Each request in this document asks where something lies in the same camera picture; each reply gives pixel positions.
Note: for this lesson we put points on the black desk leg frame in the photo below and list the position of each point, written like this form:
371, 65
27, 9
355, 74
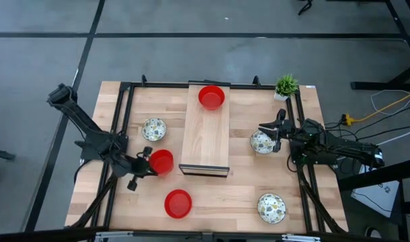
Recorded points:
376, 86

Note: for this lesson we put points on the red mini bowl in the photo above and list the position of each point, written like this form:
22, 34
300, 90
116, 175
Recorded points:
211, 97
163, 162
178, 203

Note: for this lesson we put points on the silver beam bracket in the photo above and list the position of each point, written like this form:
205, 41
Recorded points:
300, 238
107, 236

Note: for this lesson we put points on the black aluminium table frame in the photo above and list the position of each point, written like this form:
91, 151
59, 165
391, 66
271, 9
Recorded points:
158, 84

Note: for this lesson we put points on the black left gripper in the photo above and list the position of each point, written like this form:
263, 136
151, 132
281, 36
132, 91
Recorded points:
139, 166

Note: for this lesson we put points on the small green potted plant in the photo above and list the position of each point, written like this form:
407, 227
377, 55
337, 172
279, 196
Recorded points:
286, 86

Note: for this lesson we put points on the black frame clamp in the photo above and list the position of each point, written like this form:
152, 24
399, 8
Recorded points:
256, 80
144, 80

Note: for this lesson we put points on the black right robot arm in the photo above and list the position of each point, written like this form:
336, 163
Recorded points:
342, 148

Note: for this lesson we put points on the white box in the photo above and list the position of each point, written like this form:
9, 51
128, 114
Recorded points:
376, 198

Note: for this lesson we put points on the black stand foot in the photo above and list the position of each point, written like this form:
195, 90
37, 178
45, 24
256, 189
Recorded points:
306, 5

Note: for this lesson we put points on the black chair foot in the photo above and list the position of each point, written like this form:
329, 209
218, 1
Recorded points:
0, 154

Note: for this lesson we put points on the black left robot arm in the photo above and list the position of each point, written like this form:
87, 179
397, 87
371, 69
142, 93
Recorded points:
101, 144

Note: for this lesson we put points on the black overhead frame beam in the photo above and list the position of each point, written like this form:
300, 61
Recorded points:
40, 235

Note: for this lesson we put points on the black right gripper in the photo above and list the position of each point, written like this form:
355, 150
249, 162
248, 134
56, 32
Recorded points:
287, 129

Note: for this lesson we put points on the terrazzo-patterned mini bowl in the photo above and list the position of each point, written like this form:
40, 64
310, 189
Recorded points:
154, 129
271, 208
260, 146

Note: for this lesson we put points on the black desk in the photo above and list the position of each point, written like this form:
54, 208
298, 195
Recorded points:
376, 176

